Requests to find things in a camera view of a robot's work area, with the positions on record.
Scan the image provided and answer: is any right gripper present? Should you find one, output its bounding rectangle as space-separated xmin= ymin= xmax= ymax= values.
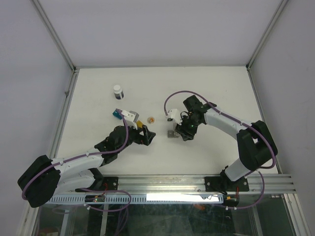
xmin=174 ymin=114 xmax=201 ymax=141

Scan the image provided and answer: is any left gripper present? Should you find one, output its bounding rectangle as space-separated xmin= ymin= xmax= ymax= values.
xmin=116 ymin=123 xmax=155 ymax=153

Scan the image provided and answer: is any grey pill box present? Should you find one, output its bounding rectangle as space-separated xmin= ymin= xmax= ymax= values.
xmin=167 ymin=123 xmax=180 ymax=138

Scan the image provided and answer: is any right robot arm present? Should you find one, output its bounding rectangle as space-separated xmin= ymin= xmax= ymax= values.
xmin=175 ymin=95 xmax=278 ymax=194

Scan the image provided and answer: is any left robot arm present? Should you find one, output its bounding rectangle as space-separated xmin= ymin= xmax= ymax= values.
xmin=17 ymin=125 xmax=156 ymax=208

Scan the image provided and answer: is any yellow pill box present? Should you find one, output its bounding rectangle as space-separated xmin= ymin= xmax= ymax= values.
xmin=136 ymin=120 xmax=143 ymax=128

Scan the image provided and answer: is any blue pill box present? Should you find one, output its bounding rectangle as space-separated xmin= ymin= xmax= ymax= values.
xmin=112 ymin=110 xmax=122 ymax=119

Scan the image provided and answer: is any white cap pill bottle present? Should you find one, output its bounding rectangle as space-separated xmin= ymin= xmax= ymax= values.
xmin=113 ymin=85 xmax=124 ymax=100

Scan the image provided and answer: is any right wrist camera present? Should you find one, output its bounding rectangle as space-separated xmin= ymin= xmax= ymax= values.
xmin=165 ymin=109 xmax=183 ymax=125

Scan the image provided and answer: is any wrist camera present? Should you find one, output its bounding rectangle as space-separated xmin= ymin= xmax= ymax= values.
xmin=165 ymin=109 xmax=183 ymax=125
xmin=121 ymin=110 xmax=139 ymax=130

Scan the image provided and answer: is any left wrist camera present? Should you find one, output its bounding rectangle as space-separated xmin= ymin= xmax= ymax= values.
xmin=121 ymin=110 xmax=139 ymax=130

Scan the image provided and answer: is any white slotted cable duct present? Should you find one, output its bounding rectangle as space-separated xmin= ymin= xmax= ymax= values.
xmin=47 ymin=193 xmax=223 ymax=205

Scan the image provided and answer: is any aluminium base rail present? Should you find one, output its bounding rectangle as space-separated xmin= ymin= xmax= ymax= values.
xmin=31 ymin=173 xmax=298 ymax=199

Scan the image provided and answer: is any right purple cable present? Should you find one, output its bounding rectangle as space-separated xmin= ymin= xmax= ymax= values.
xmin=163 ymin=90 xmax=277 ymax=211

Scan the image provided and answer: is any purple cable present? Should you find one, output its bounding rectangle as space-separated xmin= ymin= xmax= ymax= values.
xmin=163 ymin=90 xmax=277 ymax=211
xmin=21 ymin=108 xmax=132 ymax=236

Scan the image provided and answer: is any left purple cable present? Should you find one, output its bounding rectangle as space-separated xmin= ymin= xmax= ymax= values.
xmin=21 ymin=108 xmax=132 ymax=236

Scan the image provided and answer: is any right aluminium frame post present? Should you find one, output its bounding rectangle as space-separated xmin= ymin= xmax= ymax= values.
xmin=246 ymin=0 xmax=289 ymax=70

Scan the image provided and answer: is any aluminium frame post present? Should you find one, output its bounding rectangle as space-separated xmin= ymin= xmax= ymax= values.
xmin=31 ymin=0 xmax=76 ymax=72
xmin=246 ymin=0 xmax=289 ymax=70

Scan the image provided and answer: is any left aluminium frame post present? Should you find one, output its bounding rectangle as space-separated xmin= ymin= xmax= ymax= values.
xmin=31 ymin=0 xmax=76 ymax=72

